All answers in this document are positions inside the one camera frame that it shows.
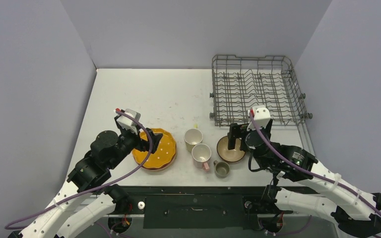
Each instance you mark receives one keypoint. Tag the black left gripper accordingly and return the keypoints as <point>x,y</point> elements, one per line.
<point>143,145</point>

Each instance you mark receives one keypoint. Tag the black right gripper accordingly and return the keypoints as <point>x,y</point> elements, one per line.
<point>238,130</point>

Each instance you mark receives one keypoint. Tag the pale yellow mug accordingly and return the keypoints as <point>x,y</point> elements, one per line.
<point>192,137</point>

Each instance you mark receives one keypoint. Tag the pink mug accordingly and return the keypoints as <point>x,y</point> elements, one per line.
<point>201,154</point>

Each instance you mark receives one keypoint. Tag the grey wire dish rack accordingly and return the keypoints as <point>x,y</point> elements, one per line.
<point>240,83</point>

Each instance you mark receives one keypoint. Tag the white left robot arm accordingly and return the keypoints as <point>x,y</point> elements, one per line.
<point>83,198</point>

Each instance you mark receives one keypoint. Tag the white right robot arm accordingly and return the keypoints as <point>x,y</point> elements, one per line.
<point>301,183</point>

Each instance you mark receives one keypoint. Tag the orange polka dot plate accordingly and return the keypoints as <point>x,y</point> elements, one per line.
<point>166,139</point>

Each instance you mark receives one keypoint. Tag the brown ceramic bowl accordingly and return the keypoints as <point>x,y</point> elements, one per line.
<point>230,156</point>

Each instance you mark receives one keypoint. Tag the small grey-green cup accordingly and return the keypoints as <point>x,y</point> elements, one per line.
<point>221,169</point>

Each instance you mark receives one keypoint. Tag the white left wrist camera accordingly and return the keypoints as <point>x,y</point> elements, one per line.
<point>125,123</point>

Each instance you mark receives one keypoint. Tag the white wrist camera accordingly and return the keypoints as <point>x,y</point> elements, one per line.
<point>261,116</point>
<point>125,123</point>

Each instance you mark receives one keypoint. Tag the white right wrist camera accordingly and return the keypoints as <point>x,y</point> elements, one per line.
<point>261,116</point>

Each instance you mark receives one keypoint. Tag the aluminium frame rail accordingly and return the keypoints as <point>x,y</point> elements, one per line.
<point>305,138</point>

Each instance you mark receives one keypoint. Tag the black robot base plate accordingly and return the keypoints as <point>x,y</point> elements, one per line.
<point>187,207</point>

